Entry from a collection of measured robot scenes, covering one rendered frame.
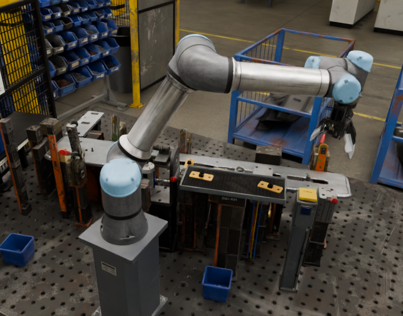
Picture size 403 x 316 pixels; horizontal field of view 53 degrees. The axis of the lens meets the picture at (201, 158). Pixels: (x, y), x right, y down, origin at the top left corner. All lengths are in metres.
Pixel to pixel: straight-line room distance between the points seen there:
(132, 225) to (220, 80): 0.52
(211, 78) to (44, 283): 1.11
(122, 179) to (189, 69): 0.36
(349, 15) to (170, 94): 8.34
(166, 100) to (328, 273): 1.05
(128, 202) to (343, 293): 0.98
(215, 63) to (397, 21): 8.41
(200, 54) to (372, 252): 1.30
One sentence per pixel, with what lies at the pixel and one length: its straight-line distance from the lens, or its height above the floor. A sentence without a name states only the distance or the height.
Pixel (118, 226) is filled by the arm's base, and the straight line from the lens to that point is 1.26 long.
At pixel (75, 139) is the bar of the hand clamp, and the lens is 1.77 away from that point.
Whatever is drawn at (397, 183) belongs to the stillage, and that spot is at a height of 0.18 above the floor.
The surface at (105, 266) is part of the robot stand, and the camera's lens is 1.37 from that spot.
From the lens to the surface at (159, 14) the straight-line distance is 4.98.
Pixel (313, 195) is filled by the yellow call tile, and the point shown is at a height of 1.16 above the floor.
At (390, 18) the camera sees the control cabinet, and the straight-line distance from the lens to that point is 9.37.
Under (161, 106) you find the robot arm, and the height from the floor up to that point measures 1.49.
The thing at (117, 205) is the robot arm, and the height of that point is 1.24.
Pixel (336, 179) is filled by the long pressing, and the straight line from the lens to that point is 1.89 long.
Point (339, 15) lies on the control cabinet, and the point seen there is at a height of 0.24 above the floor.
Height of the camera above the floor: 1.98
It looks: 31 degrees down
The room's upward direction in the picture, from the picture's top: 3 degrees clockwise
